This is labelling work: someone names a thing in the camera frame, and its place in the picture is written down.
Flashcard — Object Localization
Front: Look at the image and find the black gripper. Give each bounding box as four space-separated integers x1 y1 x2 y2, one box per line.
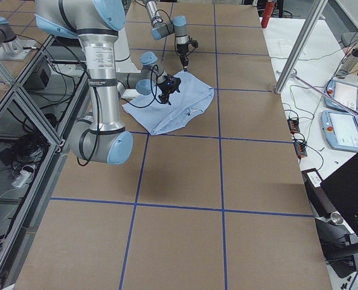
176 42 189 71
159 77 181 105

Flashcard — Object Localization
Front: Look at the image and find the light blue t-shirt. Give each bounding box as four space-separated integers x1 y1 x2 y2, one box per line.
123 70 214 135

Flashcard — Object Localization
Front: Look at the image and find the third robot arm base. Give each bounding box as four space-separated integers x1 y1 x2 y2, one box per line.
0 16 37 61

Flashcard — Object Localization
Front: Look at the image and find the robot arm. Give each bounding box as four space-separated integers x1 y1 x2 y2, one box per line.
35 1 133 165
142 1 197 71

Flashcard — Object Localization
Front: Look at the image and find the red cylinder bottle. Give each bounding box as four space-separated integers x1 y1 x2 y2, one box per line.
261 0 275 28

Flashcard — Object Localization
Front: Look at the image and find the orange black adapter box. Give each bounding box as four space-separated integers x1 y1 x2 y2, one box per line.
287 118 300 134

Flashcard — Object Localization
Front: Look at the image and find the white power adapter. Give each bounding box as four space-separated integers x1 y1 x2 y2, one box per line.
11 169 33 188

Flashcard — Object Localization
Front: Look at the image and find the clear water bottle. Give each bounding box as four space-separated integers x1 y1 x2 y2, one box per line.
337 47 358 79

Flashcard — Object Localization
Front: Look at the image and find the blue teach pendant far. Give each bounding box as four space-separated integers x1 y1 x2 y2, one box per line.
327 80 358 112

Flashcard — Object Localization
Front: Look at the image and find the blue teach pendant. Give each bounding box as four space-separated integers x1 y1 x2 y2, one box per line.
327 80 358 112
321 110 358 152

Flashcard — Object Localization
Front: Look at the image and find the blue teach pendant near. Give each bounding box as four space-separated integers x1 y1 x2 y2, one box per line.
321 110 358 152

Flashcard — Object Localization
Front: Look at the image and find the reacher grabber tool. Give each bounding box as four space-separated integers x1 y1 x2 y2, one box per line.
290 73 358 118

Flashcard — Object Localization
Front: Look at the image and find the black laptop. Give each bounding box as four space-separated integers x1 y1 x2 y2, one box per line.
321 152 358 235

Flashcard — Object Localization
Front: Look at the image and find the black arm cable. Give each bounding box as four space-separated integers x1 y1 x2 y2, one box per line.
75 65 164 167
154 8 175 30

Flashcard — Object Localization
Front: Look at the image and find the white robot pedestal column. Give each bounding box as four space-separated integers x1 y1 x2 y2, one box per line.
112 0 143 100

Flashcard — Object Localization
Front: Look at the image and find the aluminium frame enclosure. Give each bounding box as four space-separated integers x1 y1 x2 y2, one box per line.
0 37 87 289

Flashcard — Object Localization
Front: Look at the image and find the aluminium frame post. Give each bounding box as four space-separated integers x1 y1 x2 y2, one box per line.
275 0 328 94

